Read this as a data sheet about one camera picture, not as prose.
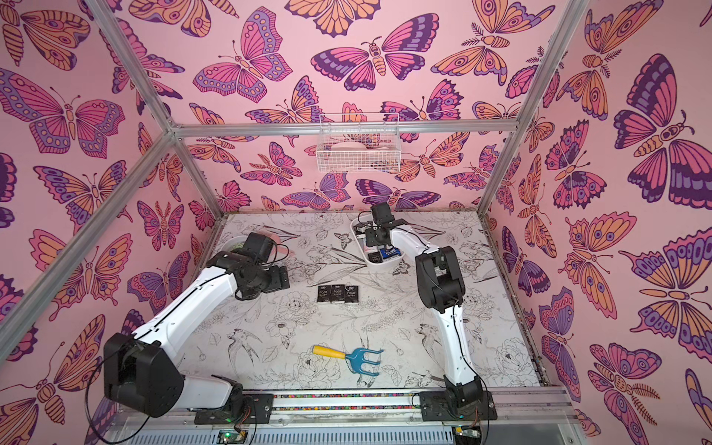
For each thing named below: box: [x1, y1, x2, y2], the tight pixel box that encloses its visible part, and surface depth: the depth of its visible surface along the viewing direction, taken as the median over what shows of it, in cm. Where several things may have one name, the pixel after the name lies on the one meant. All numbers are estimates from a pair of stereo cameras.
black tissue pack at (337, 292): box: [330, 283, 346, 302], surface depth 96 cm
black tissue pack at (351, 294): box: [344, 284, 359, 304], surface depth 96 cm
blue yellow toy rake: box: [312, 344, 384, 377], surface depth 84 cm
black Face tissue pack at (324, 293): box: [317, 284, 331, 303], surface depth 96 cm
